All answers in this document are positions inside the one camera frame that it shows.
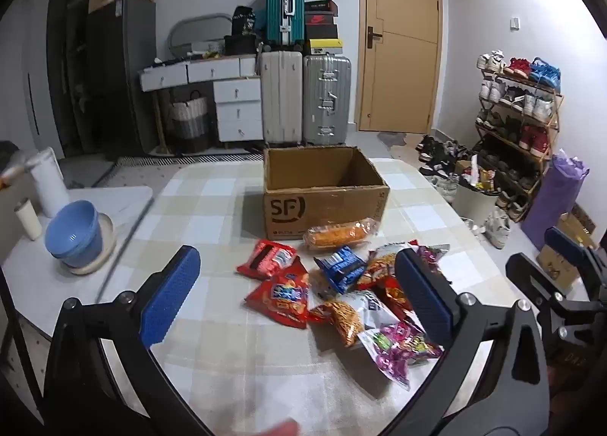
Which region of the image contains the small printed cardboard box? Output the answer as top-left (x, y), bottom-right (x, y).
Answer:
top-left (538, 206), bottom-right (596, 295)

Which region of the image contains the dark tall cabinet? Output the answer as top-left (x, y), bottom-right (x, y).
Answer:
top-left (46, 0), bottom-right (98, 157)

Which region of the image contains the oval mirror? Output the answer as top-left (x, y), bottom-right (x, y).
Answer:
top-left (168, 13), bottom-right (233, 60)

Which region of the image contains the white cup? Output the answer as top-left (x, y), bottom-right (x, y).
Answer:
top-left (14, 199), bottom-right (43, 241)

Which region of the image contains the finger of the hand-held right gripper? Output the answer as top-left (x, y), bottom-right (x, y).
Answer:
top-left (544, 226), bottom-right (607, 285)
top-left (505, 253), bottom-right (570, 318)

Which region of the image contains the brown cardboard box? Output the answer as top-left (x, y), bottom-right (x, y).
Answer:
top-left (262, 146), bottom-right (390, 241)

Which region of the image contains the purple fabric bag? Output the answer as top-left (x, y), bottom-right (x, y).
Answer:
top-left (522, 150), bottom-right (591, 250)

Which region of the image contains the striped rug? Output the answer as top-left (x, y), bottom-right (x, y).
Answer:
top-left (102, 154), bottom-right (264, 190)

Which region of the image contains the silver suitcase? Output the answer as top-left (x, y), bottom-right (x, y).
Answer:
top-left (302, 54), bottom-right (352, 145)

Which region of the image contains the white fries snack bag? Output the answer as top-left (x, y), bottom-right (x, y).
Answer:
top-left (308, 289), bottom-right (404, 361)

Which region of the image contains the small red snack packet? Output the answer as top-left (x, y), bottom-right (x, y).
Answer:
top-left (236, 241), bottom-right (299, 280)

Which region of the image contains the blue cookie packet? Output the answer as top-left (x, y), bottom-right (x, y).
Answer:
top-left (313, 246), bottom-right (368, 294)

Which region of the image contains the purple silver snack packet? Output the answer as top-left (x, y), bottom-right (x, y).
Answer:
top-left (412, 244), bottom-right (451, 278)

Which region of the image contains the red chips bag blue logo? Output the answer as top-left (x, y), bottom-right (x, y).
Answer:
top-left (244, 258), bottom-right (311, 329)

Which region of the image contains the woven laundry basket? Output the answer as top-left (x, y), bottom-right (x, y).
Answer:
top-left (168, 91), bottom-right (210, 143)

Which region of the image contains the orange snack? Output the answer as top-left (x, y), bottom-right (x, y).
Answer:
top-left (303, 218), bottom-right (380, 252)

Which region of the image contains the grey door mat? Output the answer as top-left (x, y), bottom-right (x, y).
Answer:
top-left (377, 131), bottom-right (409, 148)

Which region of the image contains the dark grey fridge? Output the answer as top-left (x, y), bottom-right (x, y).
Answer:
top-left (88, 0), bottom-right (157, 158)

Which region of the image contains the pile of dark shoes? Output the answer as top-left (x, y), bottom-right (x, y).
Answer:
top-left (416, 134), bottom-right (475, 181)

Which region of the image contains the white kettle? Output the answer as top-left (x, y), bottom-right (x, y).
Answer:
top-left (28, 148), bottom-right (70, 219)

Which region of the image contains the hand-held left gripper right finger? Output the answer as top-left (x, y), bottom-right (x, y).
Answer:
top-left (379, 249), bottom-right (555, 436)

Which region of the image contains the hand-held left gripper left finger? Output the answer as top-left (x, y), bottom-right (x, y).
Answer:
top-left (42, 245), bottom-right (214, 436)

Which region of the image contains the white trash bin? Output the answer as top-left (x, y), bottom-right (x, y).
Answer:
top-left (450, 174), bottom-right (500, 229)

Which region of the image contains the black printed bag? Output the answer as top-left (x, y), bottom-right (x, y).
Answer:
top-left (231, 5), bottom-right (257, 36)

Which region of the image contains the red foil snack bag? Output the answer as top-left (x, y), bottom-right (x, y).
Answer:
top-left (379, 275), bottom-right (415, 320)

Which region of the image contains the pink purple candy bag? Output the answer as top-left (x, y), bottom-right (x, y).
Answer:
top-left (358, 320), bottom-right (445, 390)

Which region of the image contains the plain black shoe box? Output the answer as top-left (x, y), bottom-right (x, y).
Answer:
top-left (304, 24), bottom-right (340, 41)

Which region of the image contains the white dresser with drawers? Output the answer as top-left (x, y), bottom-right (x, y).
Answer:
top-left (140, 55), bottom-right (264, 143)

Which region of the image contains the white suitcase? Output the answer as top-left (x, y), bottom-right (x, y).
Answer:
top-left (261, 51), bottom-right (304, 145)

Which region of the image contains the stack of blue bowls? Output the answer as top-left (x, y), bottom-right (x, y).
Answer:
top-left (45, 200), bottom-right (102, 268)

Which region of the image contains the wooden shoe rack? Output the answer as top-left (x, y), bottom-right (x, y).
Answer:
top-left (476, 71), bottom-right (563, 224)

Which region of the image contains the shoe rack with shoes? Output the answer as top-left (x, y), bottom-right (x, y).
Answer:
top-left (475, 50), bottom-right (563, 223)

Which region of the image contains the wooden door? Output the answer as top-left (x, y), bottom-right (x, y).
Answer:
top-left (357, 0), bottom-right (444, 135)

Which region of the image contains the orange chips bag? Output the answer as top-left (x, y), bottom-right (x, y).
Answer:
top-left (358, 241), bottom-right (418, 294)

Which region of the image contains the teal suitcase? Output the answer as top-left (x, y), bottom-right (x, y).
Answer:
top-left (266, 0), bottom-right (305, 49)

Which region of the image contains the black storage box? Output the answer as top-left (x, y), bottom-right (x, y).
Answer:
top-left (224, 35), bottom-right (259, 56)

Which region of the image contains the beige plate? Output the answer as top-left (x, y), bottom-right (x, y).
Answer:
top-left (61, 213), bottom-right (117, 275)

